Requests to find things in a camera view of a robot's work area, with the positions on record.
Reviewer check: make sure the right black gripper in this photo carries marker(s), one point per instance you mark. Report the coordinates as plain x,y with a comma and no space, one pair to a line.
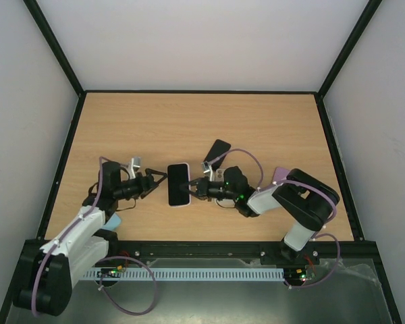
202,187

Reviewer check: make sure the dark red phone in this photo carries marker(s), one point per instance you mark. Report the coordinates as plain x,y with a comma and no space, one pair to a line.
218,147

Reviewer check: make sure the cream white phone case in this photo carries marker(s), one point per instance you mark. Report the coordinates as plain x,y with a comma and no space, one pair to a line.
217,176

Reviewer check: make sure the black aluminium frame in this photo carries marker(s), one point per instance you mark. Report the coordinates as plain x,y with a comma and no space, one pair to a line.
358,248

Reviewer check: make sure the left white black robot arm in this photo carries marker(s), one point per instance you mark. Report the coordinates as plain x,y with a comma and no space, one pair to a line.
47,272

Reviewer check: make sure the white slotted cable duct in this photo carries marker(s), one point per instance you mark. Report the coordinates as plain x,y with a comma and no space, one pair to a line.
186,274

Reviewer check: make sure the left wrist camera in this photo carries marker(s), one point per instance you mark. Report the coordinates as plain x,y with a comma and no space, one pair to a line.
132,167

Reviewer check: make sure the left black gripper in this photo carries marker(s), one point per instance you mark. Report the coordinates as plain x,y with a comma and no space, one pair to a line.
149,181

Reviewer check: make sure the black screen phone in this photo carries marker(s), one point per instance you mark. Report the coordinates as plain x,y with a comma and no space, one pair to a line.
177,175

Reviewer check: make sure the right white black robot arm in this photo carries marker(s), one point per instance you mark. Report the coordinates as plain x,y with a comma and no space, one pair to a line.
310,202

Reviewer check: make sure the light blue phone case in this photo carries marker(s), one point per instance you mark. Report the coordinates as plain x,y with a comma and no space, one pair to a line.
113,223

